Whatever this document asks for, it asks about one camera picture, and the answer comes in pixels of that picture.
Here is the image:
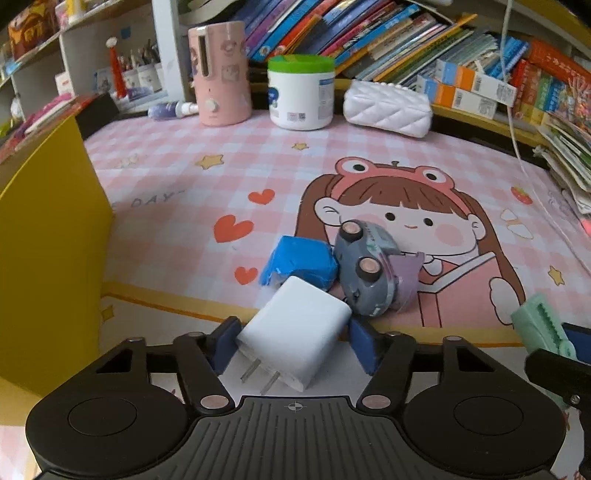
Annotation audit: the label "cartoon figure paper box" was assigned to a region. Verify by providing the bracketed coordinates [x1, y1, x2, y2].
[8, 0, 61, 61]

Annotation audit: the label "white bottle yellow label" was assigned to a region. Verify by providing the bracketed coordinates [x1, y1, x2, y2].
[55, 0, 88, 28]

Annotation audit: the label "pink cartoon humidifier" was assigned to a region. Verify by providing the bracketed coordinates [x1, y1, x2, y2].
[187, 21, 254, 127]

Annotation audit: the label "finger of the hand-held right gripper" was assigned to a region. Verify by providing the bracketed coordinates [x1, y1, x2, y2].
[560, 322, 591, 360]
[524, 348, 591, 480]

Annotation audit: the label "blue wrapped block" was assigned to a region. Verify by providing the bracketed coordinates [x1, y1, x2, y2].
[259, 235, 339, 292]

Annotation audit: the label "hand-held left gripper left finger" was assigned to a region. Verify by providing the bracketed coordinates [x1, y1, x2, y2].
[90, 316, 243, 415]

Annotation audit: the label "white wall charger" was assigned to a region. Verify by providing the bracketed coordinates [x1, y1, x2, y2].
[236, 275, 352, 397]

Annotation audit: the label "green hair clip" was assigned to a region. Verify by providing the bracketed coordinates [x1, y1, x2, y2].
[510, 293, 578, 411]

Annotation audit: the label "red ornament stick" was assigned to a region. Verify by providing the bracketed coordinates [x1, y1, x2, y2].
[106, 37, 127, 100]

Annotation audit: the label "white jar green lid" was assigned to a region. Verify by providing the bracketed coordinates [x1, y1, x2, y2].
[267, 54, 336, 131]

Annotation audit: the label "pink checked table mat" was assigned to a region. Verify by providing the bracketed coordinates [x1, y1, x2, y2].
[0, 108, 591, 480]

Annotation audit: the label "white bookshelf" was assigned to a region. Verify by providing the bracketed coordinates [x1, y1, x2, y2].
[151, 0, 591, 153]

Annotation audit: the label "yellow cardboard box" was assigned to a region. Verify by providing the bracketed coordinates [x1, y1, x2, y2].
[0, 113, 115, 409]

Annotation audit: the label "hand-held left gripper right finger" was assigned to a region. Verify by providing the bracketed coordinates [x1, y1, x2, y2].
[347, 318, 502, 414]

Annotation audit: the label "stack of papers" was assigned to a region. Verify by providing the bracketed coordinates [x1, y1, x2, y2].
[536, 111, 591, 217]

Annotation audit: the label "red paper packets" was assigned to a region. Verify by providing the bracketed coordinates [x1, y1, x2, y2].
[0, 92, 100, 162]

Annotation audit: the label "row of leaning picture books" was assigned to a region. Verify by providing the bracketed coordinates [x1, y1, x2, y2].
[242, 0, 529, 86]

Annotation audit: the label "small purple white bottle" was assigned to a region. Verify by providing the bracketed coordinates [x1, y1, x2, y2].
[148, 100, 200, 120]

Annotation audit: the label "white quilted pouch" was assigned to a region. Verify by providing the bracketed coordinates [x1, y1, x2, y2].
[342, 79, 433, 138]

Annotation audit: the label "grey toy car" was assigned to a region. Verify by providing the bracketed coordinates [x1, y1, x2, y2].
[333, 220, 402, 317]

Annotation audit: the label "white cubby shelf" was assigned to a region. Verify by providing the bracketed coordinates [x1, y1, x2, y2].
[0, 0, 185, 116]

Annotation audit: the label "white cable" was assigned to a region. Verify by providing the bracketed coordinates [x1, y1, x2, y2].
[501, 0, 591, 273]

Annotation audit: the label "orange white carton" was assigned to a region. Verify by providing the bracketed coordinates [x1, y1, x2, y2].
[417, 75, 499, 121]
[436, 59, 518, 100]

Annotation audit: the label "red boxed book set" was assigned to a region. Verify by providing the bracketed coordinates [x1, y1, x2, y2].
[508, 39, 591, 125]

